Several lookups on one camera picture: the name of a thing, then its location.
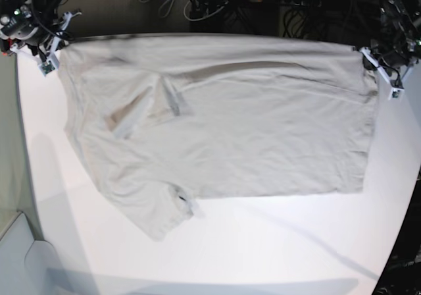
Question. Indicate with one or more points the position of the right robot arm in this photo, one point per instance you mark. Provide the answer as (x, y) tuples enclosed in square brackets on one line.
[(44, 10)]

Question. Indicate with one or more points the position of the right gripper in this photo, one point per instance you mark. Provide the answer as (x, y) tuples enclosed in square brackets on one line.
[(35, 38)]

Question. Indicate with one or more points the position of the red black clamp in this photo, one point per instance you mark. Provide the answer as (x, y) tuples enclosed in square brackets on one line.
[(5, 47)]

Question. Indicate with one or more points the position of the beige t-shirt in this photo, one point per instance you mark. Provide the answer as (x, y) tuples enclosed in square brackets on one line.
[(160, 122)]

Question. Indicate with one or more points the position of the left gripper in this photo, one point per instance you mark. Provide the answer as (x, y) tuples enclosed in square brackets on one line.
[(395, 55)]

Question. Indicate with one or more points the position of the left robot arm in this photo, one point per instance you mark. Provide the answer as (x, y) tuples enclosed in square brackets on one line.
[(399, 20)]

